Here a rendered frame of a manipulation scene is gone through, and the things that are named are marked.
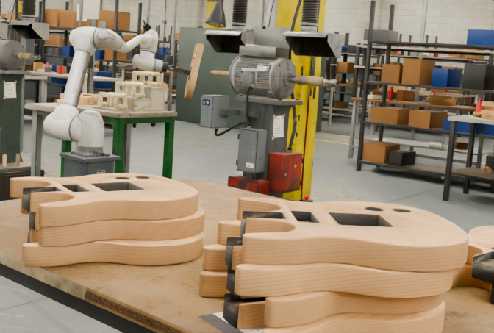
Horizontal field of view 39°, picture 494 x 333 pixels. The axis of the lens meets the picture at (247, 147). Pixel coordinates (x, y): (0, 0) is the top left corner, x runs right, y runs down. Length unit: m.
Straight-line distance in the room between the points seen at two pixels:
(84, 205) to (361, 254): 0.63
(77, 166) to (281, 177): 1.24
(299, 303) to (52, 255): 0.61
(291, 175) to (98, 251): 2.92
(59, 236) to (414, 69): 7.76
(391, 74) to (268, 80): 5.02
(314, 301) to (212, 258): 0.30
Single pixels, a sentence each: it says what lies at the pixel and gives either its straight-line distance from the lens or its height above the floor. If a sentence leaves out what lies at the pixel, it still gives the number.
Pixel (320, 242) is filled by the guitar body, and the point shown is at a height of 1.07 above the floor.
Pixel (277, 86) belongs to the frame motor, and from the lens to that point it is 4.33.
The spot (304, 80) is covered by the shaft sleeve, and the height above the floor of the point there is 1.25.
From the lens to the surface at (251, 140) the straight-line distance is 4.32.
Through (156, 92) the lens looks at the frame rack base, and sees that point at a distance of 5.25.
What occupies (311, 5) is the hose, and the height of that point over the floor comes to 1.70.
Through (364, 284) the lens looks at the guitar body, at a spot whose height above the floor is 1.01.
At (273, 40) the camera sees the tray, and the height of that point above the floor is 1.49.
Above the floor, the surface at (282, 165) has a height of 0.73.
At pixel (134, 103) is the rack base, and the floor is 0.99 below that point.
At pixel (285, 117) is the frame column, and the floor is 1.01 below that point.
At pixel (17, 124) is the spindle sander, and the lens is 6.56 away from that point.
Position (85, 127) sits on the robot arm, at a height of 0.88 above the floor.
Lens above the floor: 1.36
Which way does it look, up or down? 7 degrees down
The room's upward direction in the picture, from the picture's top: 4 degrees clockwise
